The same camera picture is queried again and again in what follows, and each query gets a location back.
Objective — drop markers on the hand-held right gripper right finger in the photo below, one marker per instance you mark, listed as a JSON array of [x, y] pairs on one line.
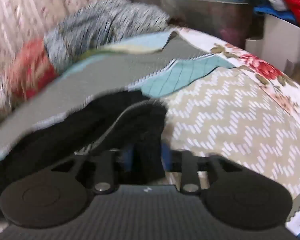
[[166, 160]]

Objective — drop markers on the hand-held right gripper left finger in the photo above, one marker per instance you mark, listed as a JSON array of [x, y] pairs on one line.
[[129, 157]]

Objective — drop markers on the black pants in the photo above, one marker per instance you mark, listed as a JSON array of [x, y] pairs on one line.
[[65, 135]]

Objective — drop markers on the patchwork bedspread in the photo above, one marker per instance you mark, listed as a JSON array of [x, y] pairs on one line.
[[227, 120]]

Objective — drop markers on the red floral pillow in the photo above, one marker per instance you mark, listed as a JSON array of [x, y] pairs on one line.
[[32, 67]]

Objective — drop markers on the grey white patterned blanket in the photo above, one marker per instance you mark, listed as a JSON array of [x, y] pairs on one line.
[[102, 25]]

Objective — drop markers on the storage bin with teal lid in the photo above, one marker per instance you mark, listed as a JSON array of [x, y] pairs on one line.
[[210, 15]]

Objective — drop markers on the white box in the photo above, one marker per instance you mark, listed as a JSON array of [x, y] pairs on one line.
[[280, 40]]

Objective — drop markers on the blue cloth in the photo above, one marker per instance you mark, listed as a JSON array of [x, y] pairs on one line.
[[272, 11]]

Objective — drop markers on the beige patterned curtain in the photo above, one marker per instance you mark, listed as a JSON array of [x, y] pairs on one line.
[[27, 5]]

